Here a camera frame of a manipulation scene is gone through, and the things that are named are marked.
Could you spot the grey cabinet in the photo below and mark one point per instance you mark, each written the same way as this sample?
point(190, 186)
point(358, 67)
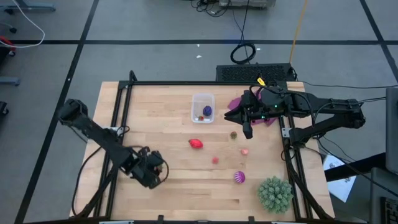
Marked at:
point(392, 130)

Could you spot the dark grey desk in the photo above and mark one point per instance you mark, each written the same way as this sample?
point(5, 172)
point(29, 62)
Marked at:
point(384, 186)

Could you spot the red tomato toy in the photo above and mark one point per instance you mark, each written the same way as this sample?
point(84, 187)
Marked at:
point(195, 143)

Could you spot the grey power box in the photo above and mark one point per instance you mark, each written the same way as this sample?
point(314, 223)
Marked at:
point(247, 2)

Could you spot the grey furniture leg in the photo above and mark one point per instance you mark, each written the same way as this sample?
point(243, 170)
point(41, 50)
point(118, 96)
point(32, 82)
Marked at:
point(9, 81)
point(31, 7)

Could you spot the clear plastic tupperware container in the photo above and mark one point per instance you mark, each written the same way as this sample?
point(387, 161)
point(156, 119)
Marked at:
point(202, 99)

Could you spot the red strawberry toy green leaves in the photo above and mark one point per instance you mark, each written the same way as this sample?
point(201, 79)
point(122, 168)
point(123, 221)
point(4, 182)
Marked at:
point(233, 135)

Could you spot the black caster wheel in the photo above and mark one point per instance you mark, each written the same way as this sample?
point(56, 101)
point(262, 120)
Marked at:
point(12, 30)

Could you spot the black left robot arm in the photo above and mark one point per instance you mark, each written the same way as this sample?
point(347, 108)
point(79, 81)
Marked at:
point(93, 129)

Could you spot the purple grape bunch toy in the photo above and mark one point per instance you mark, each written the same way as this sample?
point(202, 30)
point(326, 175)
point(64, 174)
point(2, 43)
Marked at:
point(207, 110)

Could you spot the black flat bar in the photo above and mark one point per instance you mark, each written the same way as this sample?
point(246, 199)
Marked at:
point(357, 166)

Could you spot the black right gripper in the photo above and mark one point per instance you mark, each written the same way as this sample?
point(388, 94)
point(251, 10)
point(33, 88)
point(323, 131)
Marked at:
point(258, 113)

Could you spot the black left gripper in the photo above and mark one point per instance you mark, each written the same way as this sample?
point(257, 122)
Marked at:
point(140, 168)

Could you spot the white printed paper sheet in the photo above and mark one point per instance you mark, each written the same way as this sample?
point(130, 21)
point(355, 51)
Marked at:
point(340, 183)

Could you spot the black furniture base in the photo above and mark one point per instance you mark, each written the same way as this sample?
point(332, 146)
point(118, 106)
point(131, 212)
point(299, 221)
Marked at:
point(3, 108)

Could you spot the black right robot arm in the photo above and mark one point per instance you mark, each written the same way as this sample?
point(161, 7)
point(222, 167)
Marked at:
point(326, 104)

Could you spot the pale orange potato toy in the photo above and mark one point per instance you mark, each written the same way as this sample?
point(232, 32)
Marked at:
point(244, 152)

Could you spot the black perforated computer case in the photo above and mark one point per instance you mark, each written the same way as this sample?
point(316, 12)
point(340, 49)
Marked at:
point(253, 72)

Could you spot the pink peach toy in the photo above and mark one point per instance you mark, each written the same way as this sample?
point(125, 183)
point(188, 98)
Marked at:
point(215, 160)

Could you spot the purple white striped onion toy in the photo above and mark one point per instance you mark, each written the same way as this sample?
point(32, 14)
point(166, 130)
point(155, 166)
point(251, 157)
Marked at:
point(239, 177)

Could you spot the magenta cloth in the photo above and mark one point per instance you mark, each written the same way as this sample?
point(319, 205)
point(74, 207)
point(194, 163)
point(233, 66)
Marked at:
point(234, 103)

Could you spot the black metal table frame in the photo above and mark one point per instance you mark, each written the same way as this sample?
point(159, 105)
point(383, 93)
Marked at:
point(202, 83)

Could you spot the red object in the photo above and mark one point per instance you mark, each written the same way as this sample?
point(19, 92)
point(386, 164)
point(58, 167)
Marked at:
point(6, 42)

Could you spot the small red orange toy fruit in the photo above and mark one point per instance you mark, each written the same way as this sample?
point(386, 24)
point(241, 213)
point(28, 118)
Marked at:
point(201, 118)

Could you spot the green artificial succulent plant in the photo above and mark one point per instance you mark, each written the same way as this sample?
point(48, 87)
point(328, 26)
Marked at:
point(275, 194)

